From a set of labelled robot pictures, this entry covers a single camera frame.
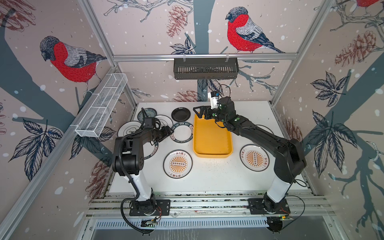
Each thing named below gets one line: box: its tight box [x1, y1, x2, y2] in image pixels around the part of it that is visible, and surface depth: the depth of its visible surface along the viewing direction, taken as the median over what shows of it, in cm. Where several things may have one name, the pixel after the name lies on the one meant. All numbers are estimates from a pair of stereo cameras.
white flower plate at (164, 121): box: [154, 114, 174, 130], surface depth 111 cm
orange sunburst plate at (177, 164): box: [163, 149, 193, 179], surface depth 90 cm
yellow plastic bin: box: [193, 113, 233, 159], surface depth 94 cm
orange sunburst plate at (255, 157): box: [240, 144, 270, 172], surface depth 92 cm
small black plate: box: [171, 107, 191, 122], surface depth 116 cm
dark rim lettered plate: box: [170, 121, 194, 144], surface depth 106 cm
